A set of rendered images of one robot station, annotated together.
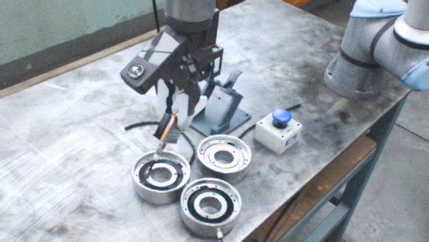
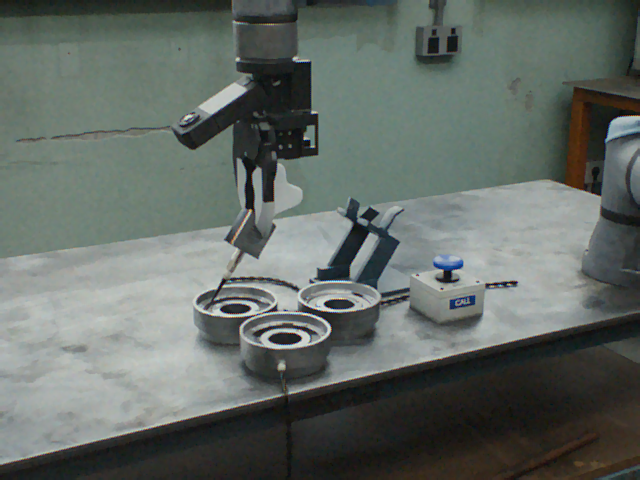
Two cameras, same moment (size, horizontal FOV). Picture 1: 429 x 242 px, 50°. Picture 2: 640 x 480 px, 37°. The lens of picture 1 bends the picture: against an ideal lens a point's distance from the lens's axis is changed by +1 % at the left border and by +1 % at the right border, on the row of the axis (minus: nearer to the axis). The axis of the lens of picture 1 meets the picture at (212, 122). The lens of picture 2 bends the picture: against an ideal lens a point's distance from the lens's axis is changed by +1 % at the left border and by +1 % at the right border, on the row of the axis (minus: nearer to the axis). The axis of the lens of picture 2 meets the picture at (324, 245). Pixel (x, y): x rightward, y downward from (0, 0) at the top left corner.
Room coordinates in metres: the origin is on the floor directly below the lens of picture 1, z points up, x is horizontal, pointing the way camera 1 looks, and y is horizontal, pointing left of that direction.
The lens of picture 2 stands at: (-0.38, -0.46, 1.28)
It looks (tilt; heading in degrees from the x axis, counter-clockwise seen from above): 18 degrees down; 24
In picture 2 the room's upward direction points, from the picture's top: straight up
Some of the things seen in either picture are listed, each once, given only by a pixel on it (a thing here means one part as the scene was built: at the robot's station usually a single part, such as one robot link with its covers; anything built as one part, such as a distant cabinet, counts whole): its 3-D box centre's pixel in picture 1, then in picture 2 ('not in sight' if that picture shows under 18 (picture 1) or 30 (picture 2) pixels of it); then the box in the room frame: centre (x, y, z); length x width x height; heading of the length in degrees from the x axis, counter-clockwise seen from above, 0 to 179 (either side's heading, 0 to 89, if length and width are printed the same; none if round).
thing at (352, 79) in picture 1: (358, 67); (639, 239); (1.01, -0.35, 0.85); 0.15 x 0.15 x 0.10
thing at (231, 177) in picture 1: (223, 160); (339, 310); (0.64, -0.03, 0.82); 0.10 x 0.10 x 0.04
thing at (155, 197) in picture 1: (161, 178); (235, 315); (0.58, 0.08, 0.82); 0.10 x 0.10 x 0.04
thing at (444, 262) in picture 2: (279, 122); (447, 275); (0.75, -0.14, 0.85); 0.04 x 0.04 x 0.05
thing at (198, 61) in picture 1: (189, 47); (272, 110); (0.63, 0.05, 1.07); 0.09 x 0.08 x 0.12; 143
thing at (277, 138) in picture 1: (279, 130); (450, 292); (0.75, -0.14, 0.82); 0.08 x 0.07 x 0.05; 142
